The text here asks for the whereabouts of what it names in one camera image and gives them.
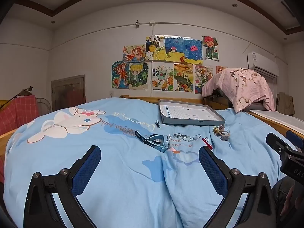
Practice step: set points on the person's dark clothing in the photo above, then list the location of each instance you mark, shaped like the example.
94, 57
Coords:
277, 190

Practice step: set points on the pink floral cloth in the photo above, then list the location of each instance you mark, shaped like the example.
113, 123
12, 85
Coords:
247, 85

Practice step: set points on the khaki hanging jacket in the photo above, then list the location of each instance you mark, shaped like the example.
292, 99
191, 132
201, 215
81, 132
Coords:
285, 104

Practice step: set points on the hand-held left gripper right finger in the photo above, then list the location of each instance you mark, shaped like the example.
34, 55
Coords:
211, 168

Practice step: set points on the group of colourful wall drawings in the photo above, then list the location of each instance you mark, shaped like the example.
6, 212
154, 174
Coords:
180, 49

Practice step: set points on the white mattress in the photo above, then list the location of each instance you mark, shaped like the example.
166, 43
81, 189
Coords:
280, 120

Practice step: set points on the grey metal carabiner keyring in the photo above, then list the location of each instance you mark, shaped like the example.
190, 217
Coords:
223, 135

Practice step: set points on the grey shallow cardboard box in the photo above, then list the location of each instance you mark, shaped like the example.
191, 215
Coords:
190, 122

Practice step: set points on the red plaid cloth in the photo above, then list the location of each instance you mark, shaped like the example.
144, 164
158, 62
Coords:
19, 114

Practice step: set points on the light blue printed blanket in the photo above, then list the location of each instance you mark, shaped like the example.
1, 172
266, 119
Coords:
118, 171

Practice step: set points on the white air conditioner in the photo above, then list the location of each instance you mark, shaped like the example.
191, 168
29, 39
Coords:
261, 63

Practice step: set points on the person's right hand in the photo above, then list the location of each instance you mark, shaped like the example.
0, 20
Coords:
288, 201

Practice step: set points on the dark thin rod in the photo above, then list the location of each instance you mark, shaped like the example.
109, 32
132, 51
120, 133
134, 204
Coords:
23, 91

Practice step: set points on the small wooden door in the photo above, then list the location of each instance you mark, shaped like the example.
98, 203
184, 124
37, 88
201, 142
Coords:
68, 92

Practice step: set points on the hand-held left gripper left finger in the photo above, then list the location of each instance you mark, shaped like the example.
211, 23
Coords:
86, 168

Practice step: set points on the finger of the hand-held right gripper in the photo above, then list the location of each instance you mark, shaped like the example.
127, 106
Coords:
295, 140
276, 143

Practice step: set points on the blue wrist watch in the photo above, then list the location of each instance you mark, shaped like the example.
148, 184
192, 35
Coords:
156, 141

